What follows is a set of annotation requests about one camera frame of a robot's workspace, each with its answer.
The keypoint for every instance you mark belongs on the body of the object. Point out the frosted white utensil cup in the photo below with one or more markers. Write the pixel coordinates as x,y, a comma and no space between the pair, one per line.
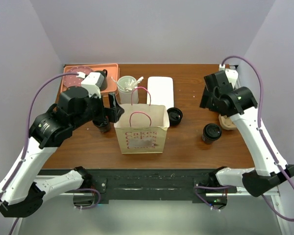
128,97

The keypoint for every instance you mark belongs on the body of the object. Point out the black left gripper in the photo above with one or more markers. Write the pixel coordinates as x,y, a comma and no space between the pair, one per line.
110,114

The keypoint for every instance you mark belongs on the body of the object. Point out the black mounting base rail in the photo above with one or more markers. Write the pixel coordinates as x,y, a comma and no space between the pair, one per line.
149,184

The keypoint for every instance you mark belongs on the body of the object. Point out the wrapped white utensil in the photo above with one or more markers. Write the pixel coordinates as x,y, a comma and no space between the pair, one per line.
127,83

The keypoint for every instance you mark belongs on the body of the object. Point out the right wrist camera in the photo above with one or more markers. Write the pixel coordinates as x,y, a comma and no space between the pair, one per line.
232,74

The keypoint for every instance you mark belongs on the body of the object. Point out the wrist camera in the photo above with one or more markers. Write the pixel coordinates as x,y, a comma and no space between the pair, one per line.
89,83
232,74

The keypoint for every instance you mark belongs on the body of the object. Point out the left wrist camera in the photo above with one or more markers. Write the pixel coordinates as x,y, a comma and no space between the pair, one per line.
89,83

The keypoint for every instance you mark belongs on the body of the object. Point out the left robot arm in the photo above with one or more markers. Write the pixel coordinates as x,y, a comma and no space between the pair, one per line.
20,194

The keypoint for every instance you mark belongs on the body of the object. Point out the salmon pink tray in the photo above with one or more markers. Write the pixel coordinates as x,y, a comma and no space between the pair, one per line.
113,71

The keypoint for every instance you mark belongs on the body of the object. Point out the black coffee cup stack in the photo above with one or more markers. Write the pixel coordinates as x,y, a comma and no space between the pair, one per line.
103,126

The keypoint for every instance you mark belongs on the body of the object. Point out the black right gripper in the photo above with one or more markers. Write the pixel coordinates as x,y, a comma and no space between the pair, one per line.
206,101

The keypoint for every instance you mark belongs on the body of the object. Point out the dark green mug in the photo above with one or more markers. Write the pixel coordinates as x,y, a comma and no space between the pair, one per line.
102,79

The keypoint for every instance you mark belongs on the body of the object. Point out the cardboard cup carrier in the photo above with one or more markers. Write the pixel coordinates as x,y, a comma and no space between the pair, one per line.
226,123

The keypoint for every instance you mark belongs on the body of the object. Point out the pink polka dot plate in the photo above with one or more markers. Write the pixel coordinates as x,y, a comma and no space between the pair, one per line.
73,80

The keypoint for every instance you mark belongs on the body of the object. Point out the white rectangular plate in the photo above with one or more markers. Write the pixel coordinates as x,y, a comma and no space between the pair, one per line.
161,90

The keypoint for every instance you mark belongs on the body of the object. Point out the dark brown coffee cup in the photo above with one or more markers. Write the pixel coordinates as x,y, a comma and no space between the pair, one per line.
208,139

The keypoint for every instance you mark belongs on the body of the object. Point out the black coffee lid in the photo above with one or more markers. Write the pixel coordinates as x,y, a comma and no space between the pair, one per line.
212,131

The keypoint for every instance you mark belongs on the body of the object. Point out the pink cakes paper bag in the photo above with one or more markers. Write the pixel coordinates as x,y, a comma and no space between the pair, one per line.
142,128

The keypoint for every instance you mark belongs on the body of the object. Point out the aluminium frame rail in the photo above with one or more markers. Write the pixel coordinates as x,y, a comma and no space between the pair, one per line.
21,196

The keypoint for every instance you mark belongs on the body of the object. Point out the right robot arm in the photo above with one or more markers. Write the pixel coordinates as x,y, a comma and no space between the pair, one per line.
270,168

